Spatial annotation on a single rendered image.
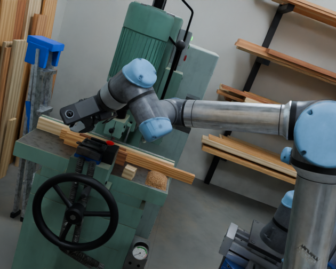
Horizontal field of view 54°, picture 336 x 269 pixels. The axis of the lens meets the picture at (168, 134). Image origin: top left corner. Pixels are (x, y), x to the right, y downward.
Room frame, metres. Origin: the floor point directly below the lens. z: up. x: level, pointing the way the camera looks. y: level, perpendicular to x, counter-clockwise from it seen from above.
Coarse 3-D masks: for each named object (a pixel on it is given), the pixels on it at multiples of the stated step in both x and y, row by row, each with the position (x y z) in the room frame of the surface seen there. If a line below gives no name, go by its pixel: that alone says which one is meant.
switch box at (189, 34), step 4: (180, 28) 1.56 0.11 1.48; (180, 32) 1.56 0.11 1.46; (184, 32) 1.56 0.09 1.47; (188, 32) 1.56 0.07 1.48; (180, 36) 1.56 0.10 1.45; (188, 36) 1.56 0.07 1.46; (176, 40) 1.56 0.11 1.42; (188, 40) 1.56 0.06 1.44; (188, 44) 1.56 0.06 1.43; (172, 52) 1.56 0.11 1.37; (184, 52) 1.56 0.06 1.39; (172, 56) 1.56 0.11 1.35; (180, 56) 1.56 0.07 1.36; (184, 56) 1.56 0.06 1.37; (172, 60) 1.56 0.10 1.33; (180, 60) 1.56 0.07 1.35; (180, 64) 1.56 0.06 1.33
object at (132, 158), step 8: (64, 136) 1.26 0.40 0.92; (128, 152) 1.28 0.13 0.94; (128, 160) 1.28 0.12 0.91; (136, 160) 1.28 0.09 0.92; (144, 160) 1.28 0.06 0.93; (152, 160) 1.29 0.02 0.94; (152, 168) 1.28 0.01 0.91; (160, 168) 1.28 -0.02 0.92; (168, 168) 1.28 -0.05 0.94; (176, 168) 1.30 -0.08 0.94; (168, 176) 1.29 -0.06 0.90; (176, 176) 1.29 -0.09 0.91; (184, 176) 1.29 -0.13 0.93; (192, 176) 1.29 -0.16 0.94
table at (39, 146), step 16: (16, 144) 1.10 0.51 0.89; (32, 144) 1.12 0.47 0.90; (48, 144) 1.17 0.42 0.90; (64, 144) 1.22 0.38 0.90; (32, 160) 1.11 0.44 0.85; (48, 160) 1.11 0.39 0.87; (64, 160) 1.11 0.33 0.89; (112, 176) 1.12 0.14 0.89; (144, 176) 1.20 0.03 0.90; (80, 192) 1.02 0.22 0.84; (96, 192) 1.02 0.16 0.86; (128, 192) 1.12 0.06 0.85; (144, 192) 1.13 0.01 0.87; (160, 192) 1.13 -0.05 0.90
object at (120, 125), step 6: (126, 114) 1.36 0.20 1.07; (108, 120) 1.23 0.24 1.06; (114, 120) 1.23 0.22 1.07; (120, 120) 1.25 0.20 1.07; (126, 120) 1.29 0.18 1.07; (108, 126) 1.23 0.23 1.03; (114, 126) 1.23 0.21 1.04; (120, 126) 1.23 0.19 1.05; (108, 132) 1.23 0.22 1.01; (114, 132) 1.23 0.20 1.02; (120, 132) 1.23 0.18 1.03
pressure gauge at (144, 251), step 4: (136, 244) 1.08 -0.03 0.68; (140, 244) 1.08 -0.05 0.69; (144, 244) 1.08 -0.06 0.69; (136, 248) 1.07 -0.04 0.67; (140, 248) 1.07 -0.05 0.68; (144, 248) 1.07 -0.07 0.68; (148, 248) 1.09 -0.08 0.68; (132, 252) 1.06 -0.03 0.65; (136, 252) 1.07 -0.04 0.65; (144, 252) 1.07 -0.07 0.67; (136, 256) 1.07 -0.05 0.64; (140, 256) 1.07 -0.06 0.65; (144, 256) 1.07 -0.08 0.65
